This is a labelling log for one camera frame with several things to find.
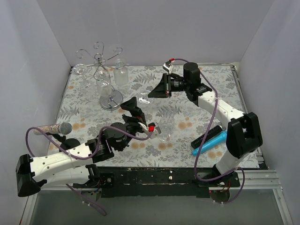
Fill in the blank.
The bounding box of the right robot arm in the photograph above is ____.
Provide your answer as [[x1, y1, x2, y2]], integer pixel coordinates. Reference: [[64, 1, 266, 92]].
[[148, 59, 263, 186]]

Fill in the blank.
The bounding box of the floral tablecloth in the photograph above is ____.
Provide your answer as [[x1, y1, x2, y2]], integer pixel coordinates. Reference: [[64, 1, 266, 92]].
[[56, 65, 244, 167]]

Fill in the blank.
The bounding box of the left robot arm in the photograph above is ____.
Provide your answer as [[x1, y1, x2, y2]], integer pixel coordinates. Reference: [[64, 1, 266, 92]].
[[15, 97, 157, 197]]

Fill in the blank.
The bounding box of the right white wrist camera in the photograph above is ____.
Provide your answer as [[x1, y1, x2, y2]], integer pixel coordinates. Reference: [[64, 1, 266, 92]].
[[162, 59, 174, 74]]

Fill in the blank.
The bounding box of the chrome wine glass rack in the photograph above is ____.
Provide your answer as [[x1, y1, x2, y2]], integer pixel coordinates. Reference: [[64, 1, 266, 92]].
[[72, 41, 123, 111]]

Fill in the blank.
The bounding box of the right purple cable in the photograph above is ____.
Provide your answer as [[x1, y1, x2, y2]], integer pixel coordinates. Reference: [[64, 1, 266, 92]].
[[171, 58, 246, 204]]

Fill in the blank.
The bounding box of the patterned tumbler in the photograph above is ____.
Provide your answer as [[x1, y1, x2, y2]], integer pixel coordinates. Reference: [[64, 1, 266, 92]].
[[96, 70, 112, 97], [113, 59, 129, 86]]

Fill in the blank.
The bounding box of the glitter microphone on stand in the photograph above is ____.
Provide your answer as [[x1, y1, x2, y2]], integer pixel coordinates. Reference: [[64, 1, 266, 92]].
[[38, 122, 73, 135]]

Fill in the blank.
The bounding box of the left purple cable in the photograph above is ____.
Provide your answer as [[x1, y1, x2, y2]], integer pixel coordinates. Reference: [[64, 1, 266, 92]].
[[25, 125, 150, 216]]

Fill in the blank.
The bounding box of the black microphone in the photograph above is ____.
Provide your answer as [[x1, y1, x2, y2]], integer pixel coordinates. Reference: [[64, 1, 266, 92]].
[[190, 125, 225, 149]]

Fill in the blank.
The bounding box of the purple cable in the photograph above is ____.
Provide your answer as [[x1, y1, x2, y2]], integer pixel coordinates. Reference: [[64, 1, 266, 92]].
[[171, 58, 246, 204], [25, 125, 150, 216]]

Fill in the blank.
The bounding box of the blue toy microphone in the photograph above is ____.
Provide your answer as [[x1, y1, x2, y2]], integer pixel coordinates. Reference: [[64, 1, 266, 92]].
[[200, 131, 227, 154]]

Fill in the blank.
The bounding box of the black table front rail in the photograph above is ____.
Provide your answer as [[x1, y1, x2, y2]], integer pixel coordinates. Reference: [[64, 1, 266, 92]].
[[73, 166, 241, 198]]

